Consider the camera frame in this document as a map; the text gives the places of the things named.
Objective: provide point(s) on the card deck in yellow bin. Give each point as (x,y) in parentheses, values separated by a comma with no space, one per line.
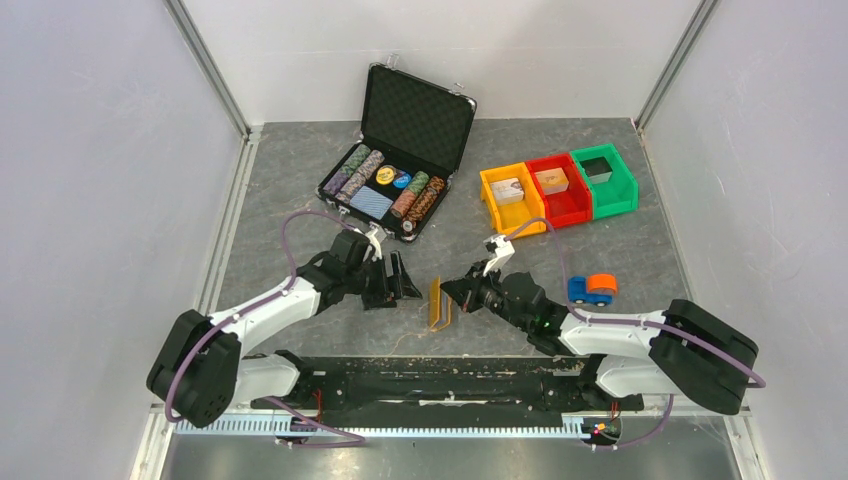
(508,191)

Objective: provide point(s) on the red plastic bin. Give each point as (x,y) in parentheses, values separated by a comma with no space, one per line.
(565,195)

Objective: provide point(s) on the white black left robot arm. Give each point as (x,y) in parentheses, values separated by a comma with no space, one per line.
(206,364)

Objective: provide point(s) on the yellow dealer chip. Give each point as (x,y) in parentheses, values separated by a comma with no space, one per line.
(386,175)

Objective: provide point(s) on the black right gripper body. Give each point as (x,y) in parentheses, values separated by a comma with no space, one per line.
(491,296)

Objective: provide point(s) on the blue playing card deck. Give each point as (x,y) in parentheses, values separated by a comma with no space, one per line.
(371,203)

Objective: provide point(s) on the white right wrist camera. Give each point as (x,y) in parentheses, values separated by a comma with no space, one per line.
(500,249)

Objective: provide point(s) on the black poker chip case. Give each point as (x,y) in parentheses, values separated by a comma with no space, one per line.
(418,128)

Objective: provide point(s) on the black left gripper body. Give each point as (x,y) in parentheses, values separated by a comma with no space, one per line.
(353,278)

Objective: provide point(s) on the green plastic bin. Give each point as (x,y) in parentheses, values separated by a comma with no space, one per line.
(620,194)

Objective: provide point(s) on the orange leather card holder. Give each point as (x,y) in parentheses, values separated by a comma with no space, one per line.
(440,314)

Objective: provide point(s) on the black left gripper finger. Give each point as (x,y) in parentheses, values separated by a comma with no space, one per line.
(377,293)
(401,284)

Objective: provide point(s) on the black box in green bin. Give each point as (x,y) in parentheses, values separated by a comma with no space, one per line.
(598,170)

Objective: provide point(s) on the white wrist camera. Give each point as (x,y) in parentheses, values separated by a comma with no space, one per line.
(375,235)
(500,249)

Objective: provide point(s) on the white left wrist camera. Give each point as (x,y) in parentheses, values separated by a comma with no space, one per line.
(375,235)

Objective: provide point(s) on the card deck in red bin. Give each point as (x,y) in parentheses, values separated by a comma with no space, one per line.
(552,181)

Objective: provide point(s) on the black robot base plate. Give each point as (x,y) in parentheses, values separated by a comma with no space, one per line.
(450,391)

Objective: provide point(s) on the slotted aluminium cable duct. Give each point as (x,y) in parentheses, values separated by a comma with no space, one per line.
(283,425)

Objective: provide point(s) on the blue orange toy truck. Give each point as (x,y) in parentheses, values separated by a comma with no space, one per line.
(598,289)

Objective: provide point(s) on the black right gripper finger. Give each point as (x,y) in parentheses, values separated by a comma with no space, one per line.
(461,304)
(462,290)

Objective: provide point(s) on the blue dealer chip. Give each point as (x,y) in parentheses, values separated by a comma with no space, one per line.
(401,181)

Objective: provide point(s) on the yellow plastic bin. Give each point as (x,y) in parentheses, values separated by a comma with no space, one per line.
(507,218)

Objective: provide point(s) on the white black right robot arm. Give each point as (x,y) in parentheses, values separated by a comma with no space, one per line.
(680,350)

